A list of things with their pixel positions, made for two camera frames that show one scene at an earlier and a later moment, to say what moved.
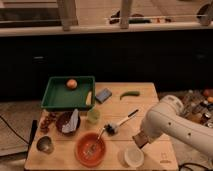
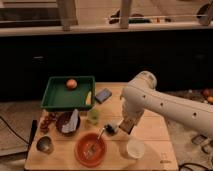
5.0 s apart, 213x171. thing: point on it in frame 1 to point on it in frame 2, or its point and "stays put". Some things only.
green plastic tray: (57, 96) stays put
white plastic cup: (131, 156) to (135, 149)
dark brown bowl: (62, 119) stays put
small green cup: (93, 116) stays put
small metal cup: (45, 144) stays put
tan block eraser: (141, 139) to (127, 125)
